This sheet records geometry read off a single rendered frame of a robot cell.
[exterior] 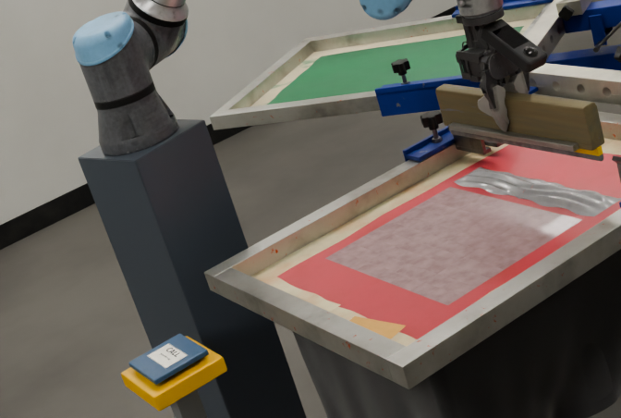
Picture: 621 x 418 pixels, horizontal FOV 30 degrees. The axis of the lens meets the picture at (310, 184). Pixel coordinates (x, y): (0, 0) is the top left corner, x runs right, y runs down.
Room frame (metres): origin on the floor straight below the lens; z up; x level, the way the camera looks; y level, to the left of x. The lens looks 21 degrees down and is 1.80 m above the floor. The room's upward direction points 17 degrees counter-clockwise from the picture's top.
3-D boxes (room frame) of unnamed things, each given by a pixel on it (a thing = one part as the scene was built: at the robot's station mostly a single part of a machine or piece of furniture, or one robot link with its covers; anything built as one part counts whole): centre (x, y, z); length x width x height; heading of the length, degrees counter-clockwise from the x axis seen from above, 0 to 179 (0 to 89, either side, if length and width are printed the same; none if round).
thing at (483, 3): (1.88, -0.36, 1.31); 0.08 x 0.08 x 0.05
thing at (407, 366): (1.80, -0.26, 0.97); 0.79 x 0.58 x 0.04; 118
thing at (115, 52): (2.09, 0.28, 1.37); 0.13 x 0.12 x 0.14; 152
